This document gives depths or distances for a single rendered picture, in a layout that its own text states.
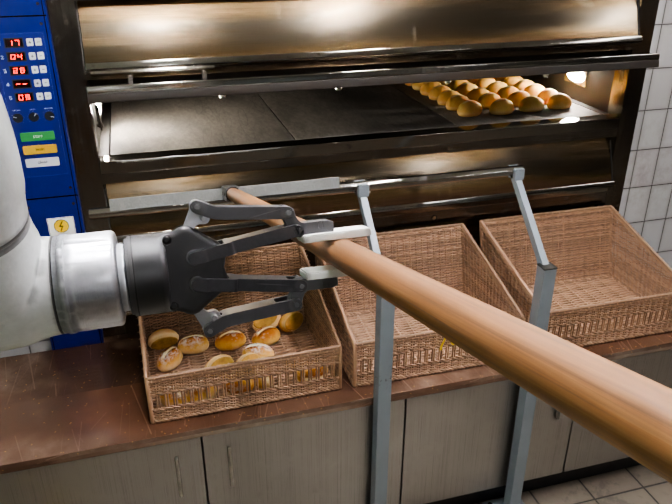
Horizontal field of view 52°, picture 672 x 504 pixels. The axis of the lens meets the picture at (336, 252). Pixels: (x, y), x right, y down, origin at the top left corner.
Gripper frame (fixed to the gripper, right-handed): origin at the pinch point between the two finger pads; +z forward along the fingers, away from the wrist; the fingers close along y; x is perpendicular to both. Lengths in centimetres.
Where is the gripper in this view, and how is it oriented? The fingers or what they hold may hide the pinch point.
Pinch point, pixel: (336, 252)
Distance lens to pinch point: 69.1
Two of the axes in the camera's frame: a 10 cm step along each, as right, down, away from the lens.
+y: 0.7, 9.8, 1.7
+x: 2.6, 1.4, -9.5
